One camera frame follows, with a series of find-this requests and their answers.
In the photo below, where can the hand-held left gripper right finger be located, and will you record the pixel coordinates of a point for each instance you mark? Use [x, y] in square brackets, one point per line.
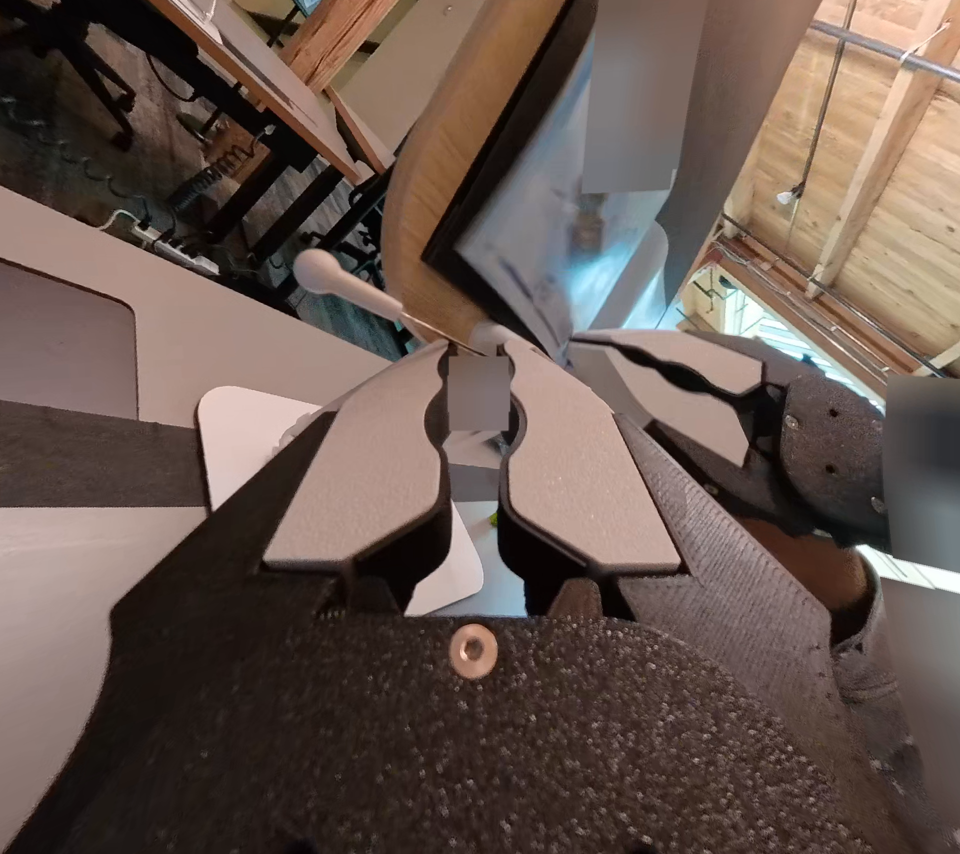
[593, 494]

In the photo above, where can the black office chair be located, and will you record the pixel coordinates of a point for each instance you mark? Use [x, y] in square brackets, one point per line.
[60, 29]

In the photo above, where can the lego instruction booklet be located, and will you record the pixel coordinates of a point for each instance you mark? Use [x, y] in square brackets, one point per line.
[525, 269]

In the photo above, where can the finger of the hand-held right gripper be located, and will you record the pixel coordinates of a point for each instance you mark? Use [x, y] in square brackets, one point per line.
[675, 419]
[690, 356]

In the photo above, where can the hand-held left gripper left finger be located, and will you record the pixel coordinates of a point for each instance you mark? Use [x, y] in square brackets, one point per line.
[353, 494]

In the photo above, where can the brown topped desk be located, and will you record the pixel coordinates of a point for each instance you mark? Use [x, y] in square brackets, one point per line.
[225, 44]

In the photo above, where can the white power strip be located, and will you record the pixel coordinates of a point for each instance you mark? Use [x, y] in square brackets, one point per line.
[173, 251]

